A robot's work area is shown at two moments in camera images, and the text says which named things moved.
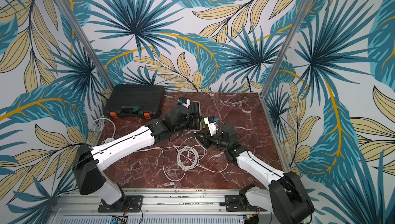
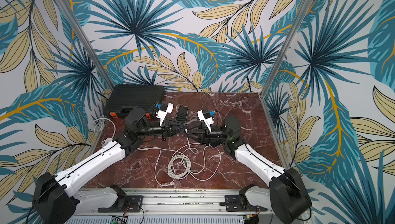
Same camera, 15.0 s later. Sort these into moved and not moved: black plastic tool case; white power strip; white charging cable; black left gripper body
Moved: white charging cable; black left gripper body
Not moved: white power strip; black plastic tool case
